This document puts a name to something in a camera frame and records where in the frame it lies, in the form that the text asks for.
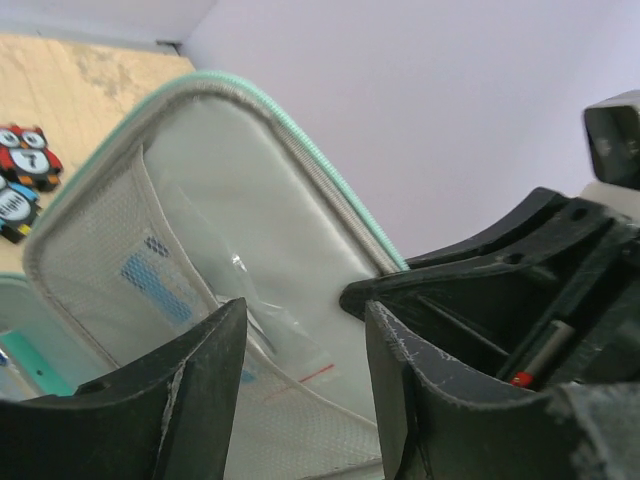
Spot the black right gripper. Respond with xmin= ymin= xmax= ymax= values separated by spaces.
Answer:
xmin=339 ymin=188 xmax=639 ymax=388

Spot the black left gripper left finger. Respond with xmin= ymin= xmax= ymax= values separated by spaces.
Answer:
xmin=1 ymin=299 xmax=247 ymax=479

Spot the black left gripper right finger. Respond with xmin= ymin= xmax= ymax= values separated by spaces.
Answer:
xmin=365 ymin=302 xmax=639 ymax=479

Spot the mint green medicine case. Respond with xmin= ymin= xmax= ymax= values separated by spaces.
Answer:
xmin=1 ymin=73 xmax=407 ymax=479

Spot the clear sachet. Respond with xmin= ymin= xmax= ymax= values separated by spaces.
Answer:
xmin=143 ymin=102 xmax=376 ymax=388

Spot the blue owl number block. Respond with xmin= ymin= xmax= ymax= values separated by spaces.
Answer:
xmin=0 ymin=177 xmax=41 ymax=244

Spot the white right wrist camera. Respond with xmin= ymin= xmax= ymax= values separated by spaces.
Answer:
xmin=580 ymin=90 xmax=639 ymax=222

